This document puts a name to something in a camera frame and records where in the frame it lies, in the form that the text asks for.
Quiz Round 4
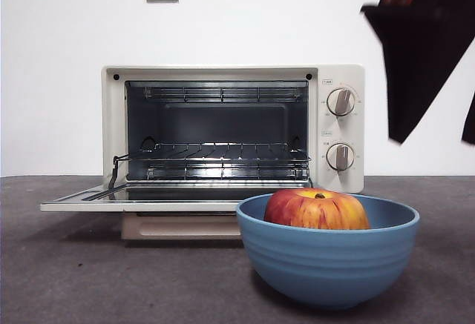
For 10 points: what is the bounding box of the small cream timer knob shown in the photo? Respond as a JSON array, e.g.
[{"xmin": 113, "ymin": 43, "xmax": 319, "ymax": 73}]
[{"xmin": 326, "ymin": 142, "xmax": 356, "ymax": 172}]

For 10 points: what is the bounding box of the cream Toshiba toaster oven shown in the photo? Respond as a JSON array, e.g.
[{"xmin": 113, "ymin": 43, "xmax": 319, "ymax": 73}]
[{"xmin": 101, "ymin": 64, "xmax": 366, "ymax": 194}]

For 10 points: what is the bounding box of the large cream temperature knob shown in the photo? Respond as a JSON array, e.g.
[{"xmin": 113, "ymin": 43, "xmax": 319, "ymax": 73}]
[{"xmin": 326, "ymin": 87, "xmax": 356, "ymax": 118}]

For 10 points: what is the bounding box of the metal wire oven rack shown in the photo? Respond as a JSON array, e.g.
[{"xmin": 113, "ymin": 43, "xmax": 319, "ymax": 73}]
[{"xmin": 114, "ymin": 142, "xmax": 312, "ymax": 164}]

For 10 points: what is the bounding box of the metal heater guard grille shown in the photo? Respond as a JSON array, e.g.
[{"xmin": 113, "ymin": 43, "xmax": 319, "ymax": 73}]
[
  {"xmin": 144, "ymin": 86, "xmax": 302, "ymax": 103},
  {"xmin": 147, "ymin": 167, "xmax": 309, "ymax": 181}
]

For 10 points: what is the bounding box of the glass oven door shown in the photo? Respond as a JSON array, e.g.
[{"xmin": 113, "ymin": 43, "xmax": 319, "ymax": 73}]
[{"xmin": 39, "ymin": 181, "xmax": 316, "ymax": 214}]

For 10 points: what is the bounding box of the blue ribbed bowl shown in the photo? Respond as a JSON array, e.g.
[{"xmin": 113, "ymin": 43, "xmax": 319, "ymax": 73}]
[{"xmin": 235, "ymin": 192, "xmax": 422, "ymax": 310}]

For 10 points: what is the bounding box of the taupe oven door handle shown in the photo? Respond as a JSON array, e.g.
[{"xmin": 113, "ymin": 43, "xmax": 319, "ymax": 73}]
[{"xmin": 121, "ymin": 212, "xmax": 244, "ymax": 242}]

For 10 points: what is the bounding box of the red yellow apple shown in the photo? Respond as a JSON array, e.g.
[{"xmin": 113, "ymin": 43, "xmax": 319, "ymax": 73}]
[{"xmin": 263, "ymin": 188, "xmax": 371, "ymax": 231}]

